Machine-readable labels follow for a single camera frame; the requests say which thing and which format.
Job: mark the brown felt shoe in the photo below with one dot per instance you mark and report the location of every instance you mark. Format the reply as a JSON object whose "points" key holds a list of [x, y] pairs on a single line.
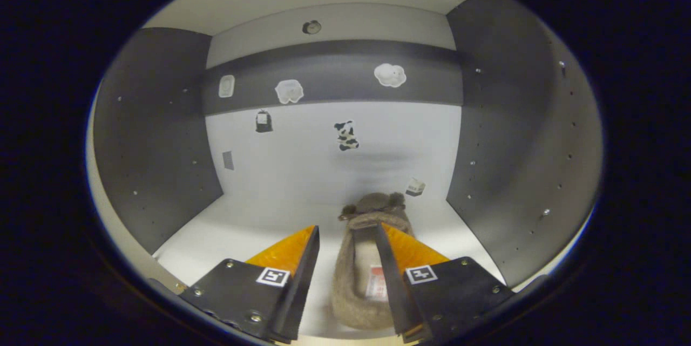
{"points": [[351, 281]]}

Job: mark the white shoe cabinet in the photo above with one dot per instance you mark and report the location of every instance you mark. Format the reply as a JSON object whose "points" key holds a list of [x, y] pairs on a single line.
{"points": [[334, 162]]}

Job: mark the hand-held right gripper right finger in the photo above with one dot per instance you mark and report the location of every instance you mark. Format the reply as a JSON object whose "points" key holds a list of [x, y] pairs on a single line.
{"points": [[394, 292]]}

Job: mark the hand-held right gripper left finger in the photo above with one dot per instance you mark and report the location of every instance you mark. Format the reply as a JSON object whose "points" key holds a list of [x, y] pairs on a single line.
{"points": [[299, 292]]}

